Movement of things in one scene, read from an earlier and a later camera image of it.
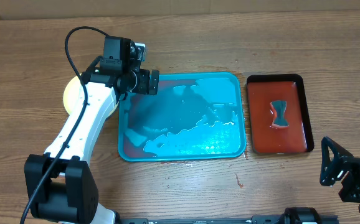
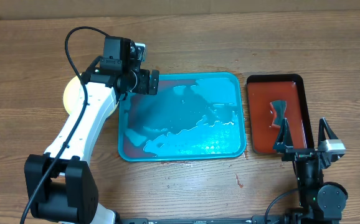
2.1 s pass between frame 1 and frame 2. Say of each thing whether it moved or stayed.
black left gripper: stayed
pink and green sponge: stayed
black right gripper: moved
